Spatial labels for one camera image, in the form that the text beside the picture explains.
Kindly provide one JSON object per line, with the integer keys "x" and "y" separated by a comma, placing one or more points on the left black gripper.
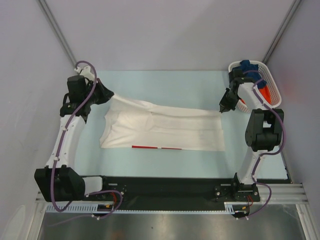
{"x": 106, "y": 94}

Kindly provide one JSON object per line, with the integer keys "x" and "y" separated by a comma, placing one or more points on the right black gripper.
{"x": 229, "y": 97}

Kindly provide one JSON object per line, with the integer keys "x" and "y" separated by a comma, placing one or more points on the white t shirt red print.
{"x": 131, "y": 122}

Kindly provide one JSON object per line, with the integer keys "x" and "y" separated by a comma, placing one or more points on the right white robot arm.
{"x": 264, "y": 131}

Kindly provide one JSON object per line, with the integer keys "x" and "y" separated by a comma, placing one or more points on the orange t shirt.
{"x": 266, "y": 93}

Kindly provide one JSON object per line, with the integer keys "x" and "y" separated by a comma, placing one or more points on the blue t shirt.
{"x": 250, "y": 70}

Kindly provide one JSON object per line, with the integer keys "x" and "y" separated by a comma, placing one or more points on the white plastic basket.
{"x": 275, "y": 97}

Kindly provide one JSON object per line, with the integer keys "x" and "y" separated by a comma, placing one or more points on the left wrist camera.
{"x": 85, "y": 71}

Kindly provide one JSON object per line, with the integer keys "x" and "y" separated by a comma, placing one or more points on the left aluminium frame post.
{"x": 50, "y": 18}

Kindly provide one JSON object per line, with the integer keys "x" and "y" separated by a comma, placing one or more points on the aluminium frame post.
{"x": 50, "y": 18}
{"x": 290, "y": 15}

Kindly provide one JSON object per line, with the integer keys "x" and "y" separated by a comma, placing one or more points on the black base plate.
{"x": 176, "y": 194}

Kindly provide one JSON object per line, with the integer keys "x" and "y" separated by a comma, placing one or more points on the right white cable duct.
{"x": 240, "y": 208}

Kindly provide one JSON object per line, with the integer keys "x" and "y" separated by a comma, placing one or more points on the white cable duct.
{"x": 240, "y": 208}
{"x": 83, "y": 207}

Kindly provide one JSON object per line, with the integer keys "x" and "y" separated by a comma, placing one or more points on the aluminium front rail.
{"x": 276, "y": 193}

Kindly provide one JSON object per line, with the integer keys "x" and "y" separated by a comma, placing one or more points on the left white cable duct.
{"x": 83, "y": 207}

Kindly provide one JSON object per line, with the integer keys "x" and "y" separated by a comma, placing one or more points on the right aluminium frame post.
{"x": 290, "y": 15}

